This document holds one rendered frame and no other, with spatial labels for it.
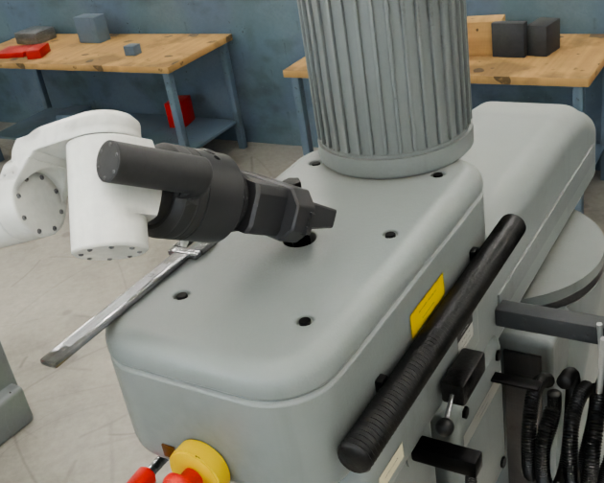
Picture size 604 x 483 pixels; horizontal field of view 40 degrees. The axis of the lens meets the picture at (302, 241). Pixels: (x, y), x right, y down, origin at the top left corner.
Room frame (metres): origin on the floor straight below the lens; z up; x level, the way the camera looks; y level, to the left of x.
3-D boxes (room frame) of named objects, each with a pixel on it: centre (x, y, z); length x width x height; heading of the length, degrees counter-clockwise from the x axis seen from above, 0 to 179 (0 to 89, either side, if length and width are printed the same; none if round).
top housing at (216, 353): (0.80, -0.01, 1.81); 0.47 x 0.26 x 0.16; 145
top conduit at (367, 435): (0.74, -0.14, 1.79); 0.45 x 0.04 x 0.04; 145
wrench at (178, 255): (0.73, 0.18, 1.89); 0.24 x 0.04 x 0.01; 145
